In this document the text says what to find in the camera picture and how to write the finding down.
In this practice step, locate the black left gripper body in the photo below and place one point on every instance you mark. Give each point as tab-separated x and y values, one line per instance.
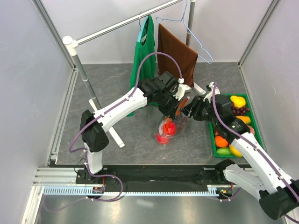
167	103

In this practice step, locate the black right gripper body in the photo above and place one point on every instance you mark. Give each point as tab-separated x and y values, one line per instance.
203	111

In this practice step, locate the clear zip top bag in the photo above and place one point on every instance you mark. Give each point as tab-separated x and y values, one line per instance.
180	120

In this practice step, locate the red tomato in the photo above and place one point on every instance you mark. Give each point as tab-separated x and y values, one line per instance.
169	128

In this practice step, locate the red apple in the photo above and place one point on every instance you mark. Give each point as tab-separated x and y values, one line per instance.
162	139

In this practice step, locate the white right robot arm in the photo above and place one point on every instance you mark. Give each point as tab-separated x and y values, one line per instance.
276	192

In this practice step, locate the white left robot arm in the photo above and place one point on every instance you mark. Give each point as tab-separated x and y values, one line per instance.
165	90

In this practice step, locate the orange fruit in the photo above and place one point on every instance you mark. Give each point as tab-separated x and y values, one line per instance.
220	142

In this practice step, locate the green cucumber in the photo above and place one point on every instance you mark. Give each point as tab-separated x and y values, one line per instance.
224	151

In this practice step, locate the brown towel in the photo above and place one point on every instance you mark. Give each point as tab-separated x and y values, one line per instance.
181	53

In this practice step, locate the yellow mango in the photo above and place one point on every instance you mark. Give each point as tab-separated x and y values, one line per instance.
234	151

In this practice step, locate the green t-shirt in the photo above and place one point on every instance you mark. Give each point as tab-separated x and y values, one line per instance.
149	66

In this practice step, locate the light blue shirt hanger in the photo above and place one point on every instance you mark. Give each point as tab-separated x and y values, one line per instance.
143	30

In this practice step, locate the silver clothes rack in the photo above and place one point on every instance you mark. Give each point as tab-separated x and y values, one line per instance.
116	50

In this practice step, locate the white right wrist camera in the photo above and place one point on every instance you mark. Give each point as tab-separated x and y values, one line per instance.
210	88

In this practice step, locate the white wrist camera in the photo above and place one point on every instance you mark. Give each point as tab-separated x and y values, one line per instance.
182	89
210	88

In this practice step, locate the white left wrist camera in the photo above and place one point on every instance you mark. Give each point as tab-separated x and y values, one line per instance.
182	89

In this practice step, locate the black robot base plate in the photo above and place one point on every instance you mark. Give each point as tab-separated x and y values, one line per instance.
156	177

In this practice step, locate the blue wire hanger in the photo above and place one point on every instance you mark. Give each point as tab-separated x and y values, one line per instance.
188	26

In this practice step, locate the aluminium frame post right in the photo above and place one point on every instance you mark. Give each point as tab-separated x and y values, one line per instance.
258	31

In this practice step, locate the aluminium frame post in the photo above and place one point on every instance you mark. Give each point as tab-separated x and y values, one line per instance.
53	31
258	31

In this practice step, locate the white cable duct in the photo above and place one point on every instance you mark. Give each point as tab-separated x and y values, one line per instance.
92	191

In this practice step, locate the aluminium frame post left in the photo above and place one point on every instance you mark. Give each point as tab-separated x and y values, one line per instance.
53	31

